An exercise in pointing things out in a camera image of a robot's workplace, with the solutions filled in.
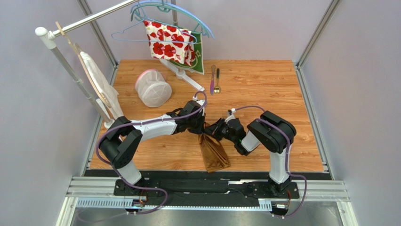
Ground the white mesh laundry basket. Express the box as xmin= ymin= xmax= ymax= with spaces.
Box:
xmin=135 ymin=69 xmax=172 ymax=108

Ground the gold spoon black handle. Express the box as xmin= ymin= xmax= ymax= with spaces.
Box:
xmin=214 ymin=68 xmax=221 ymax=94

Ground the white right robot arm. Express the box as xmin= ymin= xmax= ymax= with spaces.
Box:
xmin=204 ymin=109 xmax=297 ymax=196

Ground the aluminium frame rail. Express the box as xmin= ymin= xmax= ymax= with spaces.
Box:
xmin=67 ymin=177 xmax=350 ymax=211

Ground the wooden hanger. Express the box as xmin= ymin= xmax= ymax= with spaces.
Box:
xmin=56 ymin=22 xmax=93 ymax=88

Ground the purple handled knife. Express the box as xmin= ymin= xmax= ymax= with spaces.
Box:
xmin=210 ymin=65 xmax=216 ymax=95

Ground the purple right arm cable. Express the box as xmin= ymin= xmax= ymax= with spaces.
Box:
xmin=230 ymin=105 xmax=308 ymax=219

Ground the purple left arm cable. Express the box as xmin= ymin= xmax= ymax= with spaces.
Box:
xmin=95 ymin=90 xmax=208 ymax=215

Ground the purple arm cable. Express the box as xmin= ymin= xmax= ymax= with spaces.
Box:
xmin=95 ymin=90 xmax=208 ymax=215
xmin=230 ymin=105 xmax=308 ymax=219

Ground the brown cloth napkin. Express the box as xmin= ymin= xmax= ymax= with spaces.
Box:
xmin=198 ymin=132 xmax=231 ymax=173

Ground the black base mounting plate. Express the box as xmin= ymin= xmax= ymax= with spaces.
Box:
xmin=113 ymin=170 xmax=303 ymax=207

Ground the green patterned cloth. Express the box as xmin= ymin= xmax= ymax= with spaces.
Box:
xmin=167 ymin=32 xmax=204 ymax=74

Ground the white clothes rack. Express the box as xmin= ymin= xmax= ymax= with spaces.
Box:
xmin=35 ymin=0 xmax=215 ymax=125

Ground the light blue wire hanger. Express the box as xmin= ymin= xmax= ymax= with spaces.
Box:
xmin=111 ymin=19 xmax=198 ymax=45

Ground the white mesh garment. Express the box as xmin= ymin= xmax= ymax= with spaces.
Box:
xmin=80 ymin=51 xmax=124 ymax=119

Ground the red floral cloth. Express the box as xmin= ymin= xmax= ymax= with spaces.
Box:
xmin=144 ymin=20 xmax=195 ymax=66

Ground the blue plastic hanger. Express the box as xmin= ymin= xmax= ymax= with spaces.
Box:
xmin=133 ymin=0 xmax=216 ymax=40

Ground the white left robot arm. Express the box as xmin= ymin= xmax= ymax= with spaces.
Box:
xmin=95 ymin=99 xmax=207 ymax=193

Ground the teal plastic hanger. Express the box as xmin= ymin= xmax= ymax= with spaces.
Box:
xmin=130 ymin=0 xmax=208 ymax=35

